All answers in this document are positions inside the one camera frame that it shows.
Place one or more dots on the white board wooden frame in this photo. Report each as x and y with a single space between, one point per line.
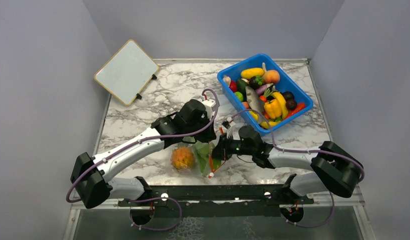
127 72

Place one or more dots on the grey fake fish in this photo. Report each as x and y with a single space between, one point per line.
255 103

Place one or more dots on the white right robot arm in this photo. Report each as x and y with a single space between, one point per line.
330 168

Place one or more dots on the red fake pepper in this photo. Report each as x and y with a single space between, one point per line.
298 108

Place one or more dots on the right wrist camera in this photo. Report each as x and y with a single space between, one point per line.
229 125

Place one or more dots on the purple fake onion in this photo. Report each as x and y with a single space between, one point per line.
265 89

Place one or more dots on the green fake leafy vegetable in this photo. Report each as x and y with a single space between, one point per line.
202 153

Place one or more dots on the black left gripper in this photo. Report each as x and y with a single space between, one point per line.
209 135

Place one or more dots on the fake peach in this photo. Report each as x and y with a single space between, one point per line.
271 77

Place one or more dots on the yellow banana in bin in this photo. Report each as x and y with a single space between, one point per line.
268 125

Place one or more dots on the yellow fake squash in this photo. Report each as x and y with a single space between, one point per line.
252 72

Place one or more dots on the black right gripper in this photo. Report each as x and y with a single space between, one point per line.
221 151

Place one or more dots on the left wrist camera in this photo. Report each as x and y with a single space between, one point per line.
210 105

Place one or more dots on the yellow fake banana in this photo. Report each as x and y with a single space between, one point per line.
279 97

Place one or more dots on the green fake lime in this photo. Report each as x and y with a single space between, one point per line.
239 96

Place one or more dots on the blue plastic bin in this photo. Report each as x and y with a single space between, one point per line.
267 97

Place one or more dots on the clear zip top bag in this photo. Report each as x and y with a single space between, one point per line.
189 142

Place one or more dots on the beige fake garlic bulb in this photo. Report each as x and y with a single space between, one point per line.
226 80

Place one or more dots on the yellow fake bell pepper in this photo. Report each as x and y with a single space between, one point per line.
273 109

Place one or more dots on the black mounting rail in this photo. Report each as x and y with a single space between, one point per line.
215 201

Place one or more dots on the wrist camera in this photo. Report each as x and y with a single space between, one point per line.
229 125
210 105

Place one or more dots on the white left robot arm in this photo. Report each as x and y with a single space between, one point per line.
94 178

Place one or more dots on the dark fake plum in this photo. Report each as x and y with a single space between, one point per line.
288 95

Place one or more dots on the purple fake mangosteen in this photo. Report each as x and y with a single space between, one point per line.
256 82

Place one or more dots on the orange fake pineapple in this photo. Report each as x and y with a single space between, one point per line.
183 158

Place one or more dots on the red fake apple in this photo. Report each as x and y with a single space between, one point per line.
233 86

